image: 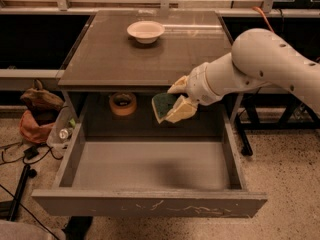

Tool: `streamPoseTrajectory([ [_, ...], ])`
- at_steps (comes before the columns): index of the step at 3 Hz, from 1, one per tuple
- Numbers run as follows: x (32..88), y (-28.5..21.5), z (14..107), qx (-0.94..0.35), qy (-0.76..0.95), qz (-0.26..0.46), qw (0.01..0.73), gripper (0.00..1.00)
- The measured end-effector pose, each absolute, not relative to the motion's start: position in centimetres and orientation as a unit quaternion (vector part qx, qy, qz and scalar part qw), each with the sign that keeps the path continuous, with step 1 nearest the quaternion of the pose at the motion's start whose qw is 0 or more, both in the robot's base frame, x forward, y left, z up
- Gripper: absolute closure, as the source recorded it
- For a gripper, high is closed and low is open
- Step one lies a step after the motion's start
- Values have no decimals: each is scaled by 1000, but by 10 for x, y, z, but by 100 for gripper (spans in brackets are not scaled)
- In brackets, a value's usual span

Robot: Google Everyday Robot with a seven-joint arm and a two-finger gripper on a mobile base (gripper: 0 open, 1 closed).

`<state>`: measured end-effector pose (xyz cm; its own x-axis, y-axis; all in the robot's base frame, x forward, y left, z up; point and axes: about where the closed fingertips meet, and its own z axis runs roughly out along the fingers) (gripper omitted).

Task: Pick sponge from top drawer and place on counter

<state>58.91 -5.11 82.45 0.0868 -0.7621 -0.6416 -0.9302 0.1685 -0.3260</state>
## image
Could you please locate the orange cloth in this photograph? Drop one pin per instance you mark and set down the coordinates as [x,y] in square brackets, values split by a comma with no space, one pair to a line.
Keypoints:
[36,129]

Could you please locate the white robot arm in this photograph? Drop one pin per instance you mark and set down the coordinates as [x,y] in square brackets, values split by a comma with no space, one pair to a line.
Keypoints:
[258,58]

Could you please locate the black power adapter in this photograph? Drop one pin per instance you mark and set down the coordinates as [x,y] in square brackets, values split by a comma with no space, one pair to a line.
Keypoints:
[31,152]

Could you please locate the brown tape roll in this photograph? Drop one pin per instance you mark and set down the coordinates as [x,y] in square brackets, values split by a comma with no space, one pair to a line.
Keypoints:
[123,103]

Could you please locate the black tripod leg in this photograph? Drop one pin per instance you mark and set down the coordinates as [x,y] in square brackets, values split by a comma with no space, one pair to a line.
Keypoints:
[27,173]

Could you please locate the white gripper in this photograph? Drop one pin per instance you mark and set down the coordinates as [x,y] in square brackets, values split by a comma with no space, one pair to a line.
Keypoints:
[197,84]

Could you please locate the grey cabinet counter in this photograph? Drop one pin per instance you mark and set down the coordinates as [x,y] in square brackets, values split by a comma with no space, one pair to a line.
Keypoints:
[107,58]

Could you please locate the grey open drawer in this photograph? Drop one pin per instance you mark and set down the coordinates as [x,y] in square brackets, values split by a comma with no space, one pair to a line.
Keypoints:
[136,167]

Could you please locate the black stand base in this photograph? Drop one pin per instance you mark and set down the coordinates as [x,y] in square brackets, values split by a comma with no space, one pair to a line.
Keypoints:
[260,112]

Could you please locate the green and yellow sponge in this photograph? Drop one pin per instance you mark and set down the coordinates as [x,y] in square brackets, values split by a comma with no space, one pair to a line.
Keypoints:
[162,104]

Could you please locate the clear plastic bottle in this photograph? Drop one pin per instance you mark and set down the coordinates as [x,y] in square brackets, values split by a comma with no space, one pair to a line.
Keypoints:
[62,130]

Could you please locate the white bowl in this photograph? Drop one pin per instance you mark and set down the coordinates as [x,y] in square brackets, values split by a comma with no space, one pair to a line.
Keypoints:
[146,32]

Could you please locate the brown cloth bag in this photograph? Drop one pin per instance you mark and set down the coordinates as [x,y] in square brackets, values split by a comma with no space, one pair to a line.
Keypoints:
[37,98]

